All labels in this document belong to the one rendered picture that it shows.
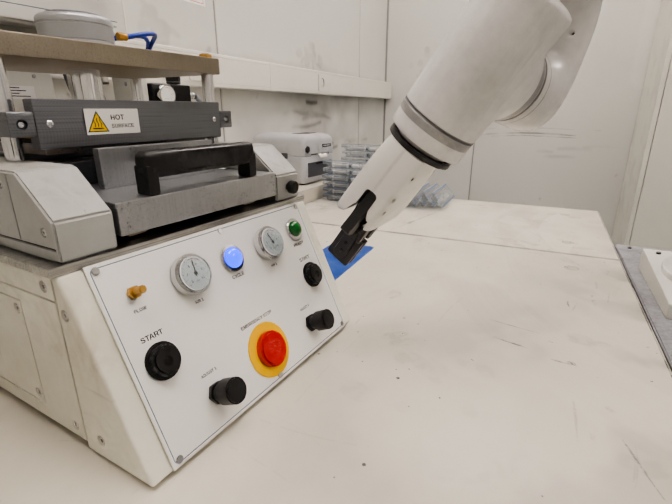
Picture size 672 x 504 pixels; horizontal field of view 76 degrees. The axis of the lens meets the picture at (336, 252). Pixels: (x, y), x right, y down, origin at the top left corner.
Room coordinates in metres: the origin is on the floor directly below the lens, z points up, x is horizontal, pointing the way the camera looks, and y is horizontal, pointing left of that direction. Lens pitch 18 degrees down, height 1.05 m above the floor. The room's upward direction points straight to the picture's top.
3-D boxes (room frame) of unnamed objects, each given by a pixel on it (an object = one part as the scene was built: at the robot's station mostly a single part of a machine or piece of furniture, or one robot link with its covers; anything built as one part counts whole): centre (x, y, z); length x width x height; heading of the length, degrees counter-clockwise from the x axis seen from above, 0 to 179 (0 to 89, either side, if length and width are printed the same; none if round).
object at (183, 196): (0.53, 0.26, 0.97); 0.30 x 0.22 x 0.08; 60
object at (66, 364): (0.56, 0.29, 0.84); 0.53 x 0.37 x 0.17; 60
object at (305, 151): (1.61, 0.15, 0.88); 0.25 x 0.20 x 0.17; 58
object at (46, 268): (0.57, 0.33, 0.93); 0.46 x 0.35 x 0.01; 60
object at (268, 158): (0.63, 0.17, 0.96); 0.26 x 0.05 x 0.07; 60
